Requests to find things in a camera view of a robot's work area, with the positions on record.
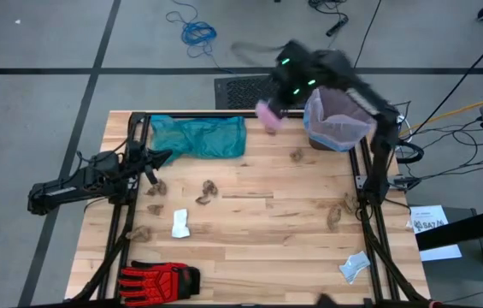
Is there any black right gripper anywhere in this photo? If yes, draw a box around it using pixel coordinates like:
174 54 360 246
269 83 297 121

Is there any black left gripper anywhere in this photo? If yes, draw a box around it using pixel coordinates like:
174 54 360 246
126 140 174 177

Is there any pink trash ball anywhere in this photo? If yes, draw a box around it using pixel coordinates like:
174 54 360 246
255 99 288 133

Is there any dark brown trash bin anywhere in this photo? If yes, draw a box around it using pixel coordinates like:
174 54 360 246
308 87 377 153

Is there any teal plastic trash bag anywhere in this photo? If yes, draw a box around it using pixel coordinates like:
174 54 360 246
150 114 248 166

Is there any pink translucent drawstring trash bag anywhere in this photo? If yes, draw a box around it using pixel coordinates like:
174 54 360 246
303 86 378 153

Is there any plain white paper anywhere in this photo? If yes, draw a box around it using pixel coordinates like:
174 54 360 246
171 208 191 240

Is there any white printed wrapper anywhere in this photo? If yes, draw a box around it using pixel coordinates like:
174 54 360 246
338 251 372 286

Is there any black power strip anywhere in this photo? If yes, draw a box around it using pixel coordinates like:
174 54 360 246
325 15 350 38

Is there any red and black work glove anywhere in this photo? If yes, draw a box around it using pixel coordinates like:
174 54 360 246
117 260 202 307

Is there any white printed paper sheet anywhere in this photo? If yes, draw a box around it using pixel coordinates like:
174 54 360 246
407 204 463 262

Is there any black metal beam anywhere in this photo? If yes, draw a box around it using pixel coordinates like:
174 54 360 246
415 204 483 252

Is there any grey cart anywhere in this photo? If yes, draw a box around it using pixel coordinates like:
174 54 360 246
409 207 483 308

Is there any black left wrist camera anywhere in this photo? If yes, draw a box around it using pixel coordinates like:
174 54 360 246
144 164 160 186

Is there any blue coiled cable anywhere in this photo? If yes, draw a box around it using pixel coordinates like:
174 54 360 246
165 0 236 74

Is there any thin black floor cable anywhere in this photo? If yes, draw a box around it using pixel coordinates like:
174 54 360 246
353 0 383 69

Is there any coiled black cable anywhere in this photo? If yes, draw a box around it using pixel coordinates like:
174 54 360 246
394 139 425 165

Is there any yellow cable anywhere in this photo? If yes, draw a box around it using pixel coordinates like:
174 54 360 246
398 94 483 138

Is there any long black floor cable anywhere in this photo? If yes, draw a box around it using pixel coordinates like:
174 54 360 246
407 25 483 138

